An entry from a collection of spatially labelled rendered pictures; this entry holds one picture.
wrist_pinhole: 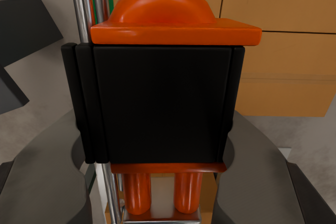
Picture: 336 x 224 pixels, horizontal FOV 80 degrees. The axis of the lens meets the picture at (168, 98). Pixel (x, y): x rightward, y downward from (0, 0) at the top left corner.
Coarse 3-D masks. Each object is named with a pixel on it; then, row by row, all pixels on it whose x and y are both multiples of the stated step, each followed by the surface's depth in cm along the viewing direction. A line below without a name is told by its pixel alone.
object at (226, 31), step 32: (96, 32) 8; (128, 32) 8; (160, 32) 8; (192, 32) 9; (224, 32) 9; (256, 32) 9; (96, 64) 9; (128, 64) 9; (160, 64) 9; (192, 64) 9; (224, 64) 9; (128, 96) 10; (160, 96) 10; (192, 96) 10; (224, 96) 10; (128, 128) 11; (160, 128) 11; (192, 128) 11; (224, 128) 11; (128, 160) 12; (160, 160) 12; (192, 160) 12
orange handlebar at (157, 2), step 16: (128, 0) 9; (144, 0) 9; (160, 0) 9; (176, 0) 9; (192, 0) 9; (112, 16) 10; (128, 16) 10; (144, 16) 10; (160, 16) 10; (176, 16) 10; (192, 16) 10; (208, 16) 10; (128, 176) 14; (144, 176) 14; (176, 176) 15; (192, 176) 14; (128, 192) 15; (144, 192) 15; (176, 192) 16; (192, 192) 15; (128, 208) 16; (144, 208) 16; (176, 208) 16; (192, 208) 16
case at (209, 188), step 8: (152, 176) 80; (160, 176) 80; (208, 176) 81; (208, 184) 77; (120, 192) 73; (200, 192) 74; (208, 192) 74; (200, 200) 71; (208, 200) 71; (200, 208) 69; (208, 208) 69; (208, 216) 69
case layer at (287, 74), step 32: (224, 0) 74; (256, 0) 74; (288, 0) 75; (320, 0) 75; (288, 32) 81; (320, 32) 81; (256, 64) 86; (288, 64) 87; (320, 64) 87; (256, 96) 94; (288, 96) 94; (320, 96) 95
